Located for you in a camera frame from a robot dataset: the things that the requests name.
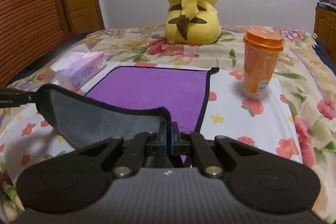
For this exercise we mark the purple tissue box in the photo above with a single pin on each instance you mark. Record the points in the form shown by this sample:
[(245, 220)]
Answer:
[(77, 66)]

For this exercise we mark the orange lidded cup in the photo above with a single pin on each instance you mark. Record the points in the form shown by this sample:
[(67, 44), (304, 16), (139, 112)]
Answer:
[(261, 53)]

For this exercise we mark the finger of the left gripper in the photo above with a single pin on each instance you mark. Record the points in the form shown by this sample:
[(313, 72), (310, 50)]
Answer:
[(10, 97)]

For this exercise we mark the purple and grey towel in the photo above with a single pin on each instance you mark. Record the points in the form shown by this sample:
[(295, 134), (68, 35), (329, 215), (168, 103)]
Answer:
[(127, 101)]

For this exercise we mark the wooden headboard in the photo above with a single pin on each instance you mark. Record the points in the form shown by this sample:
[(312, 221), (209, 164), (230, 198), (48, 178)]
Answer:
[(29, 30)]

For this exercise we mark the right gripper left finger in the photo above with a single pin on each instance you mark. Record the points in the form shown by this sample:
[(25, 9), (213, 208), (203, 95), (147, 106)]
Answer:
[(140, 152)]

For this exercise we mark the yellow Pikachu plush toy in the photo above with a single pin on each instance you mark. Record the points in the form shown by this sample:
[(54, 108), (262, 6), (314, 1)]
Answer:
[(193, 22)]

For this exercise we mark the beige floral bedspread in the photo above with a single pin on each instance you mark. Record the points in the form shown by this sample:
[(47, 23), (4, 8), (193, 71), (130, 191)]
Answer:
[(307, 84)]

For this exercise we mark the wooden sideboard cabinet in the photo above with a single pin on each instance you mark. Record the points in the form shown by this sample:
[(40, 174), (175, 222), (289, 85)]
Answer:
[(324, 28)]

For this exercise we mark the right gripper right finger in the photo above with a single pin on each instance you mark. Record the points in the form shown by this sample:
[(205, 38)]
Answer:
[(198, 150)]

